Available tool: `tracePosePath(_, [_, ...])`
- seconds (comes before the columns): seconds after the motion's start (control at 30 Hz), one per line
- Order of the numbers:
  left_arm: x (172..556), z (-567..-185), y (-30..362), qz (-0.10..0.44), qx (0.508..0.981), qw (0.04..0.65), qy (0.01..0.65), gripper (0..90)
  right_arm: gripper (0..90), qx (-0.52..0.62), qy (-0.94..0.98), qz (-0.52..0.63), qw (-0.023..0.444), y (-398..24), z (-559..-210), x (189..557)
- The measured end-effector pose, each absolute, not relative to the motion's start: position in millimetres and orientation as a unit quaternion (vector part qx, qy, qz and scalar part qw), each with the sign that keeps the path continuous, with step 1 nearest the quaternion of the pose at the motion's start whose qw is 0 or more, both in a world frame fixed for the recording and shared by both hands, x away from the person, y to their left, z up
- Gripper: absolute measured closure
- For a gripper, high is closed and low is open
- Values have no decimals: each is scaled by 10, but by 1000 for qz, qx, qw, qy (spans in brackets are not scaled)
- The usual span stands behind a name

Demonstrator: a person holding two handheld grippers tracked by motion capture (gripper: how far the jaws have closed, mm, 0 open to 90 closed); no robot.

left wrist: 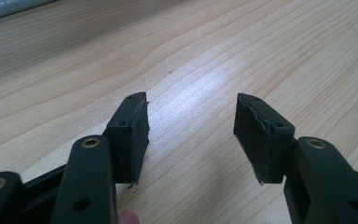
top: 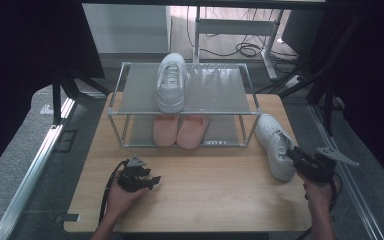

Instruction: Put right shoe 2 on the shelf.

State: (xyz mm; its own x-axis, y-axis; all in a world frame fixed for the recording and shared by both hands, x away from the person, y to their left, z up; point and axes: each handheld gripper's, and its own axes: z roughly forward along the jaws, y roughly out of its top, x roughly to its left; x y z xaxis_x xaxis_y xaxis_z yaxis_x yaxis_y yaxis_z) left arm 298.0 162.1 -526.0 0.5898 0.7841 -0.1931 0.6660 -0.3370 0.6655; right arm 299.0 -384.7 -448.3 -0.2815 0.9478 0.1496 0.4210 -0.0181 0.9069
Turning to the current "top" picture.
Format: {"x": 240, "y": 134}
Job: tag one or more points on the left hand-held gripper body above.
{"x": 131, "y": 180}

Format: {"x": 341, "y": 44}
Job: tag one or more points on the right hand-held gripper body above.
{"x": 316, "y": 168}

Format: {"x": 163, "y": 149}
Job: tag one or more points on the white sneaker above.
{"x": 171, "y": 83}
{"x": 275, "y": 146}

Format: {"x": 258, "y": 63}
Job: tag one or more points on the metal two-tier shoe rack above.
{"x": 213, "y": 88}

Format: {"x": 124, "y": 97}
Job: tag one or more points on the person's left hand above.
{"x": 123, "y": 201}

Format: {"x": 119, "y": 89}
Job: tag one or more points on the person's right hand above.
{"x": 318, "y": 196}

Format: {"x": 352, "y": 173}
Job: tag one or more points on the black metal stand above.
{"x": 328, "y": 93}
{"x": 57, "y": 100}

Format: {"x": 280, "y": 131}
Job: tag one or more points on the white power strip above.
{"x": 293, "y": 81}

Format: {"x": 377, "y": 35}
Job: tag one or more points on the black curtain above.
{"x": 373, "y": 83}
{"x": 20, "y": 66}

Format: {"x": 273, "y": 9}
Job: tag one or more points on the white cabinet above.
{"x": 126, "y": 28}

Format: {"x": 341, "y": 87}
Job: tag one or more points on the aluminium floor rail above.
{"x": 30, "y": 180}
{"x": 356, "y": 200}

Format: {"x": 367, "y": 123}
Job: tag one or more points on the white desk frame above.
{"x": 236, "y": 26}

